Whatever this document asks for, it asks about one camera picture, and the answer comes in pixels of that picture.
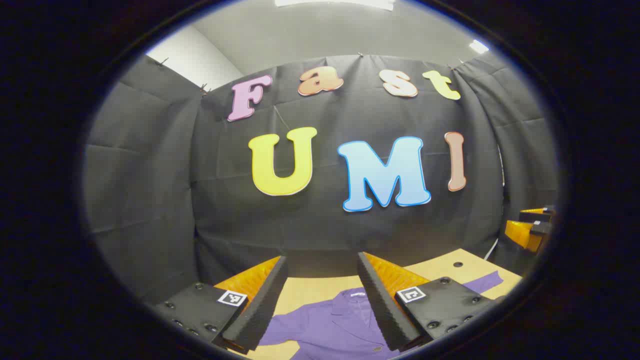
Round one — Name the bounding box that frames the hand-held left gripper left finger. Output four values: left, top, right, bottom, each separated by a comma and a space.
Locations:
152, 255, 290, 356

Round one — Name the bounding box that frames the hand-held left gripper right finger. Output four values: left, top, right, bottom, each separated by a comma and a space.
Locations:
356, 251, 503, 352

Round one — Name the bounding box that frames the purple collared shirt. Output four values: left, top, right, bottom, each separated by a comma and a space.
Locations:
257, 270, 505, 360

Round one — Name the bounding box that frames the long ceiling light panel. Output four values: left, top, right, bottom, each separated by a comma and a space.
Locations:
274, 0, 397, 12

